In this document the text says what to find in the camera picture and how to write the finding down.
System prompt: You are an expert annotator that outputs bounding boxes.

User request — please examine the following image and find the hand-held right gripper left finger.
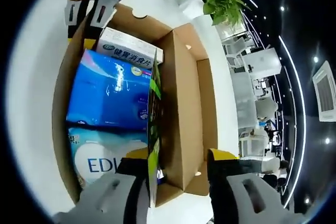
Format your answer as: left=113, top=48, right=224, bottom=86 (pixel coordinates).
left=54, top=149, right=148, bottom=224

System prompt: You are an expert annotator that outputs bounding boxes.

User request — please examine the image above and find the long ceiling light strip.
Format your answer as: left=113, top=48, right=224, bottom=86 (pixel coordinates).
left=278, top=36, right=307, bottom=209

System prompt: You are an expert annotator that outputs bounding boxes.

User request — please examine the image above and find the white medicine box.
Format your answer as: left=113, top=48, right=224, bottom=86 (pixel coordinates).
left=95, top=26, right=165, bottom=70

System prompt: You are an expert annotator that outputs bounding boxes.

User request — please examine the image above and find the white and light blue tissue pack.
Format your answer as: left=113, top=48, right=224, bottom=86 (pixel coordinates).
left=67, top=126, right=151, bottom=186

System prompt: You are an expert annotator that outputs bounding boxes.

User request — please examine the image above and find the ceiling air vent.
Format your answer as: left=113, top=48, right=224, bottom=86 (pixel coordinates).
left=311, top=60, right=336, bottom=123

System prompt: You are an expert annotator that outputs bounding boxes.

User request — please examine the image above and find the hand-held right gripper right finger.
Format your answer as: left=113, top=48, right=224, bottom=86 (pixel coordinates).
left=206, top=148, right=289, bottom=224

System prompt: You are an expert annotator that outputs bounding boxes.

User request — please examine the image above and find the translucent storage bin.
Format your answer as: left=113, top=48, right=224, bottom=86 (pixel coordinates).
left=233, top=73, right=258, bottom=132

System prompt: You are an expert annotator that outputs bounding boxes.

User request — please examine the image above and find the white square column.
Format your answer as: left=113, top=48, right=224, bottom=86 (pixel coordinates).
left=241, top=47, right=282, bottom=81

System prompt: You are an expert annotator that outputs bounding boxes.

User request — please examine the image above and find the brown cardboard shoe box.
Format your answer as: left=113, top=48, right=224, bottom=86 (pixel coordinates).
left=51, top=3, right=219, bottom=208

